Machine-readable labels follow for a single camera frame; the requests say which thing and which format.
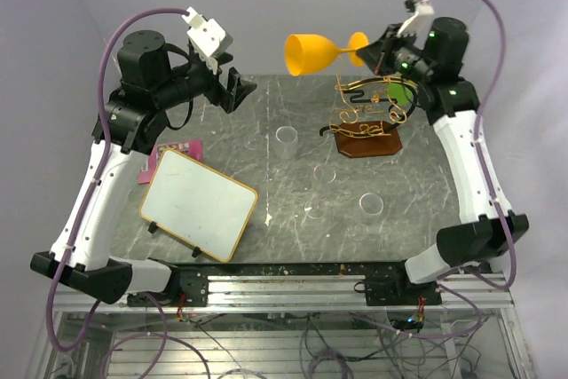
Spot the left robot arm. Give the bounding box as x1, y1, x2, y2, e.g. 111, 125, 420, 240
30, 30, 256, 305

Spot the white board with yellow frame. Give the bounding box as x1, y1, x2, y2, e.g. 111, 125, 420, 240
139, 148, 259, 264

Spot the clear wine glass far left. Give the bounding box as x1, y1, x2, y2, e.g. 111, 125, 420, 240
243, 132, 265, 151

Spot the orange plastic wine glass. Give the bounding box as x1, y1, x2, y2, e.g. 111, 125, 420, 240
284, 32, 369, 76

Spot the green plastic wine glass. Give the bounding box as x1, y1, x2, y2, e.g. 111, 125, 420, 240
386, 83, 414, 106

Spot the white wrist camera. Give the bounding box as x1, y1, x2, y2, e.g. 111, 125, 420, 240
182, 7, 233, 75
397, 0, 434, 38

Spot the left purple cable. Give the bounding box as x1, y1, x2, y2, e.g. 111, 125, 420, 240
45, 6, 192, 353

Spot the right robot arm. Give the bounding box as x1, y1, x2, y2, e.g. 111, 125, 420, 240
356, 17, 529, 304

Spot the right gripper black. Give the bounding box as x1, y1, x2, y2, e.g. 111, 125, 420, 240
358, 23, 435, 85

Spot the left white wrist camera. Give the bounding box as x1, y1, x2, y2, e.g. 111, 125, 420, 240
182, 7, 233, 75

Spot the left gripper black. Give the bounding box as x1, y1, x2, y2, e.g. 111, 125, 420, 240
154, 52, 258, 114

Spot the pink sticker booklet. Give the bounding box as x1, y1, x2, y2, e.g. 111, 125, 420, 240
138, 138, 203, 185

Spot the clear tumbler glass centre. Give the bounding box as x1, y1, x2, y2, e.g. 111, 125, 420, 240
274, 126, 299, 160

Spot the clear champagne flute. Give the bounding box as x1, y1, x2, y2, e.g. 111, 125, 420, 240
304, 164, 336, 219

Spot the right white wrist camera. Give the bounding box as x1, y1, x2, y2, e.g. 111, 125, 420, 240
397, 0, 434, 38

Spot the gold wire wine glass rack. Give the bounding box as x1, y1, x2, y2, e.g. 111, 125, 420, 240
319, 67, 416, 159

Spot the clear wine glass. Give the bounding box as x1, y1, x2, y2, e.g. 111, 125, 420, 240
348, 192, 384, 241
243, 132, 265, 151

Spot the clear wine glass right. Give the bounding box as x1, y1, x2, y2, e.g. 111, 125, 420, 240
348, 192, 384, 241

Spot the aluminium rail frame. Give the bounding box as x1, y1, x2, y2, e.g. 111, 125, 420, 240
46, 272, 516, 313

